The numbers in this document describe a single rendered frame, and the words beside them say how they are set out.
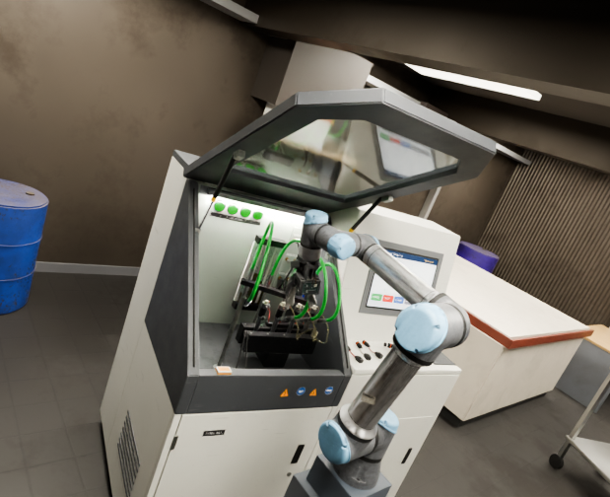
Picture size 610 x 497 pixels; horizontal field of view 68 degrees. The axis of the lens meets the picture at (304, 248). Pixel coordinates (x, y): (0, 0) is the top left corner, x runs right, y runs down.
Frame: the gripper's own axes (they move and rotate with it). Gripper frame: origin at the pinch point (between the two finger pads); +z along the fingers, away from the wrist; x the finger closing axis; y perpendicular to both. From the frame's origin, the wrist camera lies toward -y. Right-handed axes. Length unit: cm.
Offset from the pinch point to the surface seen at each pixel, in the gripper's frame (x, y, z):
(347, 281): 34.7, -33.0, 11.0
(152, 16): -44, -257, -80
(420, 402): 75, -9, 66
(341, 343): 26.9, -12.0, 28.3
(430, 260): 84, -45, 8
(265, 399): -8.1, 3.7, 38.9
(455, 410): 183, -85, 165
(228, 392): -23.0, 5.9, 31.3
